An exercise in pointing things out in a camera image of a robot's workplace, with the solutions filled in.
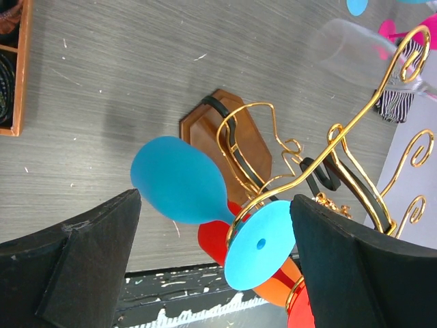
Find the black mounting base plate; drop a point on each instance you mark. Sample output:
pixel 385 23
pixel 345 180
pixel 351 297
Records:
pixel 159 285

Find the blue wine glass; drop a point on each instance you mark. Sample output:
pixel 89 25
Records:
pixel 185 185
pixel 357 7

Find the clear champagne flute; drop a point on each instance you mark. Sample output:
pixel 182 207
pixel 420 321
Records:
pixel 362 57

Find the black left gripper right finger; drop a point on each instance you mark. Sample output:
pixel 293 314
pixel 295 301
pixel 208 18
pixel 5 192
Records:
pixel 359 277

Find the orange wine glass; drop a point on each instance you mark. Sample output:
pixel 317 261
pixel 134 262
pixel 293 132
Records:
pixel 276 289

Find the grey slotted cable duct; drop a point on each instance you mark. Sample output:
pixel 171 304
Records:
pixel 184 311

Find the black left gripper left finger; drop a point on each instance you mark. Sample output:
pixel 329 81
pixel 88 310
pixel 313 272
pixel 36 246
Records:
pixel 71 273

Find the striped black white cloth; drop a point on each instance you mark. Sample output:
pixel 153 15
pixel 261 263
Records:
pixel 394 106

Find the red wine glass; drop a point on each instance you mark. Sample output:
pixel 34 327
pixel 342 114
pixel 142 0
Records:
pixel 212 236

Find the pink wine glass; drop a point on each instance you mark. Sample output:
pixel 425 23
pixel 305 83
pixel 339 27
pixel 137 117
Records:
pixel 388 30

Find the wooden compartment tray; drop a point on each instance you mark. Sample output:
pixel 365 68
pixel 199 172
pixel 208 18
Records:
pixel 17 44

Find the green patterned rolled cloth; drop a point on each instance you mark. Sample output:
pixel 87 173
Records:
pixel 7 89

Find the dark patterned rolled cloth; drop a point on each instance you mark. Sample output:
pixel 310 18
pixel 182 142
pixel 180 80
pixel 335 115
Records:
pixel 11 11

